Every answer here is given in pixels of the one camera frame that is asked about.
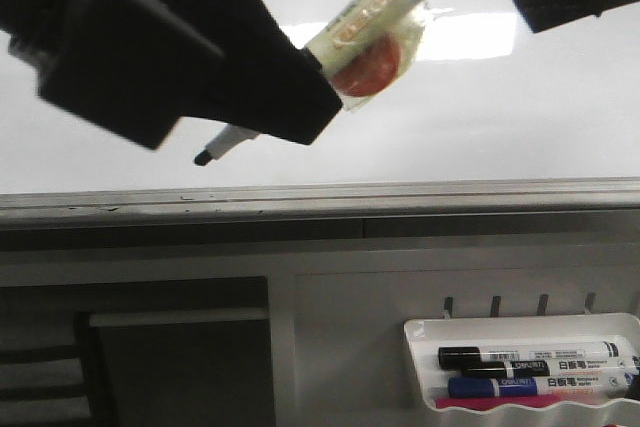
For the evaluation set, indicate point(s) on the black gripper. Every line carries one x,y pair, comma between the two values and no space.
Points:
132,67

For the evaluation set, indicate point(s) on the taped black whiteboard marker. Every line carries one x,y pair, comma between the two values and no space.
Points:
360,52

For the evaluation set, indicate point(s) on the black capped whiteboard marker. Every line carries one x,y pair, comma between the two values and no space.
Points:
453,357

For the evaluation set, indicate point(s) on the blue capped whiteboard marker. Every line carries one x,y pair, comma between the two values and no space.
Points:
609,385

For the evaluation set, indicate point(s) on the white plastic marker tray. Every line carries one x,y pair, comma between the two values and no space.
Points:
423,338

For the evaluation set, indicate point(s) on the pink marker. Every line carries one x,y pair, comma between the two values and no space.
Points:
542,401

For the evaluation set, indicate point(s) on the white whiteboard with aluminium frame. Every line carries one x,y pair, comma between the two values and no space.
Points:
488,111

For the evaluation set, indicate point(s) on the dark panel with white frame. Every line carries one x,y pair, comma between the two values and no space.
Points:
178,368

